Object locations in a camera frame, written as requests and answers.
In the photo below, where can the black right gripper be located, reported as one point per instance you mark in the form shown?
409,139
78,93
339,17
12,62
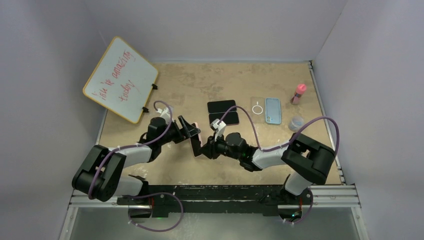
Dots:
210,148

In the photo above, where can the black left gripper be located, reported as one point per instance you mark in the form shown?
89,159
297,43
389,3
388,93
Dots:
181,133

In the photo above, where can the pink cased smartphone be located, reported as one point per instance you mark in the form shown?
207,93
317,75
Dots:
196,145

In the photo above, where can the black screen smartphone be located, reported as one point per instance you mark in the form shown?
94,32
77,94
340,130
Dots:
221,106

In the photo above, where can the clear phone case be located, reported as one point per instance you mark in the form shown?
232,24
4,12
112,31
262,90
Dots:
257,109

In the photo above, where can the light blue phone case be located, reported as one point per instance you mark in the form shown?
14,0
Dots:
273,113

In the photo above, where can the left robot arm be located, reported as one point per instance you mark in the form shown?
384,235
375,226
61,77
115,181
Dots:
100,174

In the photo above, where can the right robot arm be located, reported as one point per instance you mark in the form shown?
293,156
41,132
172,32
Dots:
310,160

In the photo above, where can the whiteboard with red writing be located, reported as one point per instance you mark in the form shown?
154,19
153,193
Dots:
122,81

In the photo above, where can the clear plastic cup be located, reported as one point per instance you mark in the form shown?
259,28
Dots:
295,123

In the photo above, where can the pink capped bottle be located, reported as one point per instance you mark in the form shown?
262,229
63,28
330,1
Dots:
299,91

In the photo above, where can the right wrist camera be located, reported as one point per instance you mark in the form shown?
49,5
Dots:
218,126

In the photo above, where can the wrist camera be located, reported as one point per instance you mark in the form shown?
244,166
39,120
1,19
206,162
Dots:
218,126
166,113

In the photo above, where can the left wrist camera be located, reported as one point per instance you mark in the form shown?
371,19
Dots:
166,113

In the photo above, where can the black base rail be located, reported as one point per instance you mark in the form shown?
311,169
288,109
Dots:
158,201

